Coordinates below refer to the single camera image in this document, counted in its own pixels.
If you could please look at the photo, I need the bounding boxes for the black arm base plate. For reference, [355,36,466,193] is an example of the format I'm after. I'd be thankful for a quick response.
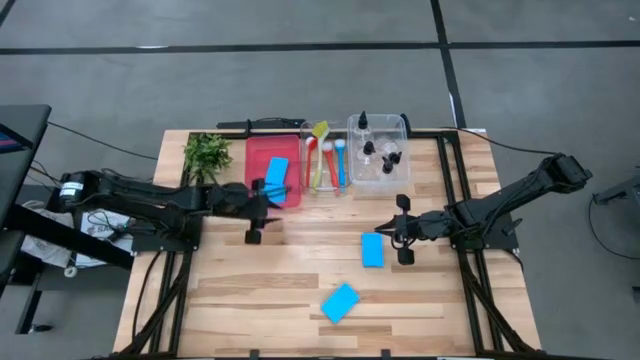
[446,209,521,251]
[130,212,204,253]

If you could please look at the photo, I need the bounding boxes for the red dish brush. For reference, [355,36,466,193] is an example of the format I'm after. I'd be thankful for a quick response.
[321,141,341,195]
[303,135,319,192]

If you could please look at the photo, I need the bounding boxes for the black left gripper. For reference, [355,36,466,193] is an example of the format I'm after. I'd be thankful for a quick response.
[214,178,293,246]

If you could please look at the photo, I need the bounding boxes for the black clamp handle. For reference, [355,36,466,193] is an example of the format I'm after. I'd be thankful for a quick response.
[501,217,525,237]

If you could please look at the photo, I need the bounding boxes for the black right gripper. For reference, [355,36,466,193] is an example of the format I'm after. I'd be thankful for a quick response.
[374,193,454,267]

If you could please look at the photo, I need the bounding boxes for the yellow-green dish brush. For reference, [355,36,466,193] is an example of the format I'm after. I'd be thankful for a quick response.
[310,119,331,195]

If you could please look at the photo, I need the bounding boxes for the monitor screen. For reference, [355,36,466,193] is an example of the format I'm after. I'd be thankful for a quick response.
[0,124,24,154]

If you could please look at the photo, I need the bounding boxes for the gray crumpled bag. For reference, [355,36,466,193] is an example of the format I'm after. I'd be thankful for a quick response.
[20,199,74,269]

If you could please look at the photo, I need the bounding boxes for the blue dish brush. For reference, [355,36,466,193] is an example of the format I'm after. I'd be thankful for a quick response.
[333,138,348,189]

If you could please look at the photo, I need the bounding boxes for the black floor stand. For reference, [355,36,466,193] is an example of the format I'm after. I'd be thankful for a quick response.
[592,167,640,216]

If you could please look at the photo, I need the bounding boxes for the black side desk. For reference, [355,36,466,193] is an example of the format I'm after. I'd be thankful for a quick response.
[0,103,135,335]

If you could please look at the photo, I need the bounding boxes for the narrow clear plastic bin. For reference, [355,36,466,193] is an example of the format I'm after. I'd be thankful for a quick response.
[298,119,352,197]

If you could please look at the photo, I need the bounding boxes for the white printed bag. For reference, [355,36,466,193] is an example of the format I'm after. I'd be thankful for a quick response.
[74,208,135,267]

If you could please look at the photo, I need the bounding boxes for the green potted plant white pot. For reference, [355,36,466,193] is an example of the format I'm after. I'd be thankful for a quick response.
[182,132,235,180]

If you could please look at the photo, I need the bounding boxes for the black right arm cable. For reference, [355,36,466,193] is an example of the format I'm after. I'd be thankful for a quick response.
[438,125,559,156]

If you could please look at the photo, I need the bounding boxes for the large clear plastic bin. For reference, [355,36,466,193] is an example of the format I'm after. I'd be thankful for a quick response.
[346,113,412,196]

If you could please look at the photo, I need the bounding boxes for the red plastic bin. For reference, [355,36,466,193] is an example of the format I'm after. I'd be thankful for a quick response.
[243,133,304,210]

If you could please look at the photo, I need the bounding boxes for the black aluminium table frame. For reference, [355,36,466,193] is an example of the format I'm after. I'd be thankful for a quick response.
[117,128,541,360]

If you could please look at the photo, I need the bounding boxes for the black looped floor cable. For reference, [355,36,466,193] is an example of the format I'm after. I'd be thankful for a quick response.
[587,197,640,262]

